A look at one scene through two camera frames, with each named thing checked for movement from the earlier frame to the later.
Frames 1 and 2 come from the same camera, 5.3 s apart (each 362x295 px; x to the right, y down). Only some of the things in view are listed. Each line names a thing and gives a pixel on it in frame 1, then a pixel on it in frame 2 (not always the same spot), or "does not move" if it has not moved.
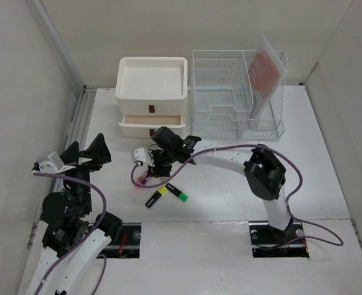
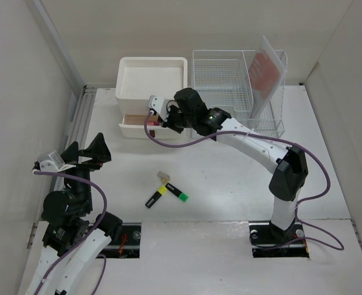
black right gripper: (157, 171) → (168, 124)
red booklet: (266, 71) does not move
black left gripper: (98, 150) does not move
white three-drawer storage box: (152, 93) does not move
